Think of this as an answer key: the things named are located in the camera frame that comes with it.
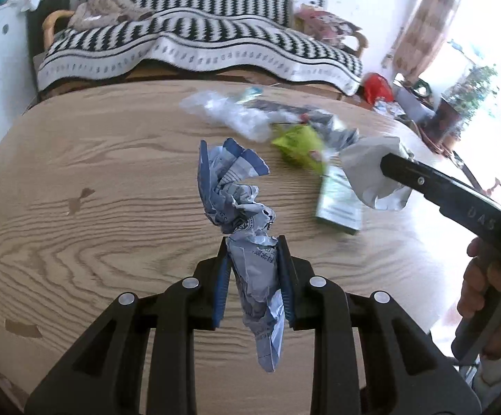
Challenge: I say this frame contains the checked beige curtain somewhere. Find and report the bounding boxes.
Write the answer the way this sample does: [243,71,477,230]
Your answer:
[392,0,472,84]

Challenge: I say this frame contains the beige plush toy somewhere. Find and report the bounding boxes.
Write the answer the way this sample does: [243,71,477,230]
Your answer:
[67,0,156,31]

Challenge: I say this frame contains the black cabinet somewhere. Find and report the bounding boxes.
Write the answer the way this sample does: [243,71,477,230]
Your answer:
[26,0,75,96]

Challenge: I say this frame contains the green snack packet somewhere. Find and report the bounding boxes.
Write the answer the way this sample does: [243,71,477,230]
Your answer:
[271,123,330,173]

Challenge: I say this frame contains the small teal wrapper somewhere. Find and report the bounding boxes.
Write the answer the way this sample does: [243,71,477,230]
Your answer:
[237,86,265,101]

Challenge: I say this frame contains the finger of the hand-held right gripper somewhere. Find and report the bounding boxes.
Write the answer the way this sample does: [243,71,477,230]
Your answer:
[380,152,476,218]

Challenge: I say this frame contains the pink printed cushion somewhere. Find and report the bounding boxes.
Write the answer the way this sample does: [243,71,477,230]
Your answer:
[294,3,359,49]

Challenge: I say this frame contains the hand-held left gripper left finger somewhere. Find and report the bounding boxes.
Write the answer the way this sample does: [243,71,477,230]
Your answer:
[25,237,234,415]

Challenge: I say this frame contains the striped black-white sofa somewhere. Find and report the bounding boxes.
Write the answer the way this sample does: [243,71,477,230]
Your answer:
[35,0,363,96]

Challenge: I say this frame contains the scattered white papers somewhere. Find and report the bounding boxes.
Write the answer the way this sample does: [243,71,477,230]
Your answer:
[371,95,407,118]

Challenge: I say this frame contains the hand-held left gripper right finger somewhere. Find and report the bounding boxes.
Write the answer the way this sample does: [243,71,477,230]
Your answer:
[276,236,482,415]

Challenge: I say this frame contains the clear plastic wrapper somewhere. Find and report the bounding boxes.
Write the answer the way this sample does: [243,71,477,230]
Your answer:
[179,91,277,142]

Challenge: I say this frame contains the crumpled grey foil wrapper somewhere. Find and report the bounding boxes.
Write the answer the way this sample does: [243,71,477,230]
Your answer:
[306,112,360,157]

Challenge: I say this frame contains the green white carton box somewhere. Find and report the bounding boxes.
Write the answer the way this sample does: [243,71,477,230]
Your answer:
[315,166,362,236]

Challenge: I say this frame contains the person's right hand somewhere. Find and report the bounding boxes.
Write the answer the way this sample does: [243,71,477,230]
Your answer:
[457,238,501,360]

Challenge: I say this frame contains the blue white wrapper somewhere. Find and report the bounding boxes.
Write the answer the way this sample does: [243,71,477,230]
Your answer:
[196,137,286,373]

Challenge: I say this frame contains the white tissue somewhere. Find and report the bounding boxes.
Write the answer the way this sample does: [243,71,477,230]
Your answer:
[340,135,411,212]

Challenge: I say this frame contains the dark flat wrapper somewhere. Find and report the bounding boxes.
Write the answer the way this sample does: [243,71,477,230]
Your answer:
[250,99,333,125]

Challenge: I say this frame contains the red plastic bag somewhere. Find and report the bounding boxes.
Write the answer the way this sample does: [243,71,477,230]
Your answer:
[360,73,395,104]

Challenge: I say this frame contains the person's right forearm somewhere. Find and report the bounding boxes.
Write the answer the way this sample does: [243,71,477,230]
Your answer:
[471,346,501,403]

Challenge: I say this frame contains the potted plant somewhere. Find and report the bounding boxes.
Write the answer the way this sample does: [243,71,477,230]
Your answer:
[431,65,499,148]

